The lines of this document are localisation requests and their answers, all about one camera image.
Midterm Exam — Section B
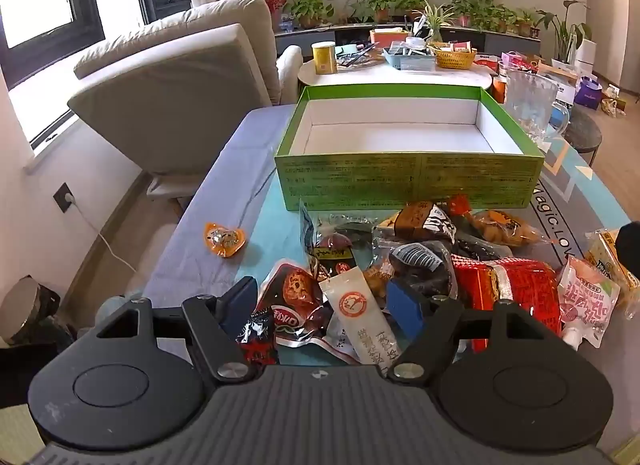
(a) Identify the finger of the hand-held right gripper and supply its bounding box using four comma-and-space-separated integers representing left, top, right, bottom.
614, 221, 640, 288

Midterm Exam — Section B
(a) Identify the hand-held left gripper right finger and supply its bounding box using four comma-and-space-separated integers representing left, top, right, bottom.
387, 279, 551, 381

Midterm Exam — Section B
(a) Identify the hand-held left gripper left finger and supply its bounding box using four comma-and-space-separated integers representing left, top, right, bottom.
87, 276, 258, 382

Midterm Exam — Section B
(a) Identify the dark packet with barcode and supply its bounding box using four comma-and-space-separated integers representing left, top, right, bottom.
387, 240, 458, 297

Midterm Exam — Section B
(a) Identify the long white snack packet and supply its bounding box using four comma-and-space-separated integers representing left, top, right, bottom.
318, 266, 401, 367

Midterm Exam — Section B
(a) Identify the red meat snack packet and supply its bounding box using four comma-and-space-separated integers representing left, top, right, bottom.
257, 259, 361, 362

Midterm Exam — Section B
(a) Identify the pink spouted pouch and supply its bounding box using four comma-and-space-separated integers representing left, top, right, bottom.
556, 255, 622, 351

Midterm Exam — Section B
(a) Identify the brown white bread packet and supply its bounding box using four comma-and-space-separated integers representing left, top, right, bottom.
376, 202, 458, 247

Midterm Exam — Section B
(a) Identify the large red snack packet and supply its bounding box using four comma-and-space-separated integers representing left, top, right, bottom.
451, 255, 563, 352

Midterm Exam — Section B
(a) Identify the green cardboard box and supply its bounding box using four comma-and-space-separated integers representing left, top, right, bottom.
274, 84, 545, 211

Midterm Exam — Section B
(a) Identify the orange fried snack packet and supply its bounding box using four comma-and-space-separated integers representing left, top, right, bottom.
472, 210, 544, 249

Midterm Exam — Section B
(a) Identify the yellow green snack packet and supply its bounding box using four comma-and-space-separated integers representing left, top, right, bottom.
582, 229, 640, 304

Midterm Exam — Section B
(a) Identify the small black red packet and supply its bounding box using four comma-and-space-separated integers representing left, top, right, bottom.
235, 309, 280, 367

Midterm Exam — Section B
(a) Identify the orange jelly cup packet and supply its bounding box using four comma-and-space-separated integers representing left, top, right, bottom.
202, 222, 247, 258

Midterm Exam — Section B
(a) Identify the clear black yellow packet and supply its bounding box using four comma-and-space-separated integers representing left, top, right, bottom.
299, 199, 382, 282

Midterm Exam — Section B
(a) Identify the dark plum packet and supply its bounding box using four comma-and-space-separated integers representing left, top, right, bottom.
454, 231, 513, 262

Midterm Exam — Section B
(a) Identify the small red orange packet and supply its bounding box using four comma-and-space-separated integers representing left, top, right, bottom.
446, 195, 473, 219

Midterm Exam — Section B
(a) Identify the lavender cloth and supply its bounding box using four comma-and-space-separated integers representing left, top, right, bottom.
142, 105, 307, 312

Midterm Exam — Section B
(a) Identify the round dark side table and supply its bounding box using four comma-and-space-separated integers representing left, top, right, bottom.
565, 108, 604, 167

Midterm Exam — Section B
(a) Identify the purple gift bag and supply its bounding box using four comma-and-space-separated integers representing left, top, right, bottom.
574, 76, 602, 111

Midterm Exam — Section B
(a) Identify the clear glass pitcher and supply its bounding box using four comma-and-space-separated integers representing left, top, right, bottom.
505, 68, 571, 147

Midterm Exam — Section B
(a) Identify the white air purifier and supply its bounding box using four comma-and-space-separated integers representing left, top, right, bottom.
575, 38, 599, 77

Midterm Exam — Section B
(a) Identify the beige cushion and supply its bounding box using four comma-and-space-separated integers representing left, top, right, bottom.
67, 24, 268, 177

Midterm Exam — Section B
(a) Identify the round grey stool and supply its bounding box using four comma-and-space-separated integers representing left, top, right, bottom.
0, 275, 62, 347

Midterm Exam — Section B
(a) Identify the round white coffee table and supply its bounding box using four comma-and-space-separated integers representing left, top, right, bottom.
297, 52, 506, 107

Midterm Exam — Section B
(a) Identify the tall leafy plant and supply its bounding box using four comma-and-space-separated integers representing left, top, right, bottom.
537, 0, 592, 64

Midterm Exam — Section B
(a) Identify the blue plastic basket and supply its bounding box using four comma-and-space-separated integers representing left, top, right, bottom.
382, 45, 437, 72

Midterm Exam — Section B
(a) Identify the yellow wicker basket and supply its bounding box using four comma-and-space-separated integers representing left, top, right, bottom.
431, 44, 477, 70

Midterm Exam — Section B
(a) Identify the green potted plant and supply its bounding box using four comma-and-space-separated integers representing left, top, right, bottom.
515, 8, 542, 39
480, 2, 512, 34
395, 0, 426, 22
365, 0, 398, 24
289, 0, 335, 29
452, 0, 481, 29

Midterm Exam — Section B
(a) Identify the pile of dark sticks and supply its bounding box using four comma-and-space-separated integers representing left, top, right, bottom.
336, 42, 382, 69

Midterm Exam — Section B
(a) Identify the yellow canister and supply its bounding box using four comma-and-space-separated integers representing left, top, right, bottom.
311, 42, 337, 75

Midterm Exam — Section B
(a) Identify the orange box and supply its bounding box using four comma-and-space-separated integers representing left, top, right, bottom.
370, 29, 409, 46

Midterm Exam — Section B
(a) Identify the grey television console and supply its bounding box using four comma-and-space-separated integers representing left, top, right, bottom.
274, 24, 542, 54

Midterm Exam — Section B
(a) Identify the spider plant in vase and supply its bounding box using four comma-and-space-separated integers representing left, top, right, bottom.
417, 0, 457, 44

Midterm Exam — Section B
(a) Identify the red flower plant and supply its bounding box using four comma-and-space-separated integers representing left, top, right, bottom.
260, 0, 292, 32

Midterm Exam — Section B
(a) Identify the white power cable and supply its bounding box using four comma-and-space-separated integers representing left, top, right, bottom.
65, 198, 139, 277

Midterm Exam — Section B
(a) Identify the wall socket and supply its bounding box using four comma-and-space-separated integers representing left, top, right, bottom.
53, 182, 77, 214

